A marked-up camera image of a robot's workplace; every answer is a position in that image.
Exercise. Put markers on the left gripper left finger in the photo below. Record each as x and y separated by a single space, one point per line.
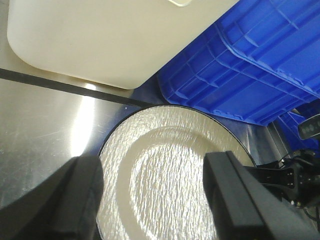
63 207

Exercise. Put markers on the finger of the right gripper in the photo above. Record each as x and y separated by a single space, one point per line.
272 176

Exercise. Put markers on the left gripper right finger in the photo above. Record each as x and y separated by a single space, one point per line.
243 209

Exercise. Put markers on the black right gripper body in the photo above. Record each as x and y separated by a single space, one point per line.
303 177

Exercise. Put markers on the beige plate black rim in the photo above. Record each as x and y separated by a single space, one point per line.
153 175

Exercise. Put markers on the right blue plastic crate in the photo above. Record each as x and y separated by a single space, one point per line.
258 61

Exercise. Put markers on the cream plastic bin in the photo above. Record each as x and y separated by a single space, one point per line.
120 43

